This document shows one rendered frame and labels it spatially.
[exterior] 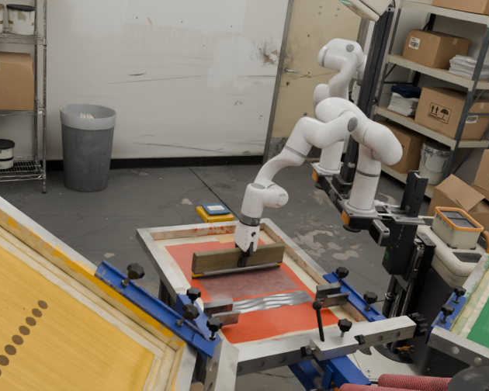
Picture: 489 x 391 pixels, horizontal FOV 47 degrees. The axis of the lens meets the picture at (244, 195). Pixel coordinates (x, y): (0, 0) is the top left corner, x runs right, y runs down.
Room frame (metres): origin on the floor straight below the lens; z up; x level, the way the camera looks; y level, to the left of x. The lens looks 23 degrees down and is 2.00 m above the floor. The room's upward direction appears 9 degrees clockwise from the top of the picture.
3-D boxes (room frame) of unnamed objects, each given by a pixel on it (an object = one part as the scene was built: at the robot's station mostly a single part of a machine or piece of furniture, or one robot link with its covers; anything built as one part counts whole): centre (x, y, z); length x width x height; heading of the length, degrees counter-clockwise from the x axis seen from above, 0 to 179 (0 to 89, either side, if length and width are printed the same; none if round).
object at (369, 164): (2.13, -0.48, 1.37); 0.13 x 0.10 x 0.16; 38
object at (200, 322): (1.40, 0.07, 0.97); 0.30 x 0.05 x 0.07; 29
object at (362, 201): (2.14, -0.49, 1.21); 0.16 x 0.13 x 0.15; 102
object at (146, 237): (1.74, -0.06, 0.97); 0.79 x 0.58 x 0.04; 29
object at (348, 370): (1.25, -0.33, 1.02); 0.17 x 0.06 x 0.05; 29
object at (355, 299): (1.67, -0.42, 0.97); 0.30 x 0.05 x 0.07; 29
